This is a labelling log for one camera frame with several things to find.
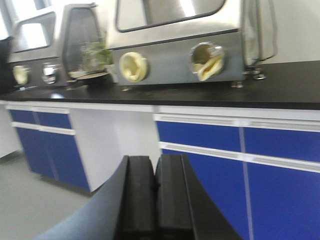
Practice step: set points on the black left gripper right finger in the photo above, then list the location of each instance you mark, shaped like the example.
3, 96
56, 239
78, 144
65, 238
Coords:
184, 209

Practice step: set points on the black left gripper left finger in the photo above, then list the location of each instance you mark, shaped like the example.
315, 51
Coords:
137, 219

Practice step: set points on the right blue lab cabinet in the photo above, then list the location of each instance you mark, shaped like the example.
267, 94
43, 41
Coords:
263, 174

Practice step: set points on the blue lab cabinet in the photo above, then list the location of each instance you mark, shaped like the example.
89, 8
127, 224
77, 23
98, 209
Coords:
263, 174
49, 142

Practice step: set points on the left blue lab cabinet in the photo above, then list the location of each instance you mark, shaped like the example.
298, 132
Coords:
49, 142

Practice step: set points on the glass jar with plant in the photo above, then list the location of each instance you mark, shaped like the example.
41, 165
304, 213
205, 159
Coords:
94, 56

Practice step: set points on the large steel glove box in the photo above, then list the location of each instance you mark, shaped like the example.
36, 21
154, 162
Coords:
168, 42

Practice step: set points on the small steel glove box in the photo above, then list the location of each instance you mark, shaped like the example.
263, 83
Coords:
46, 45

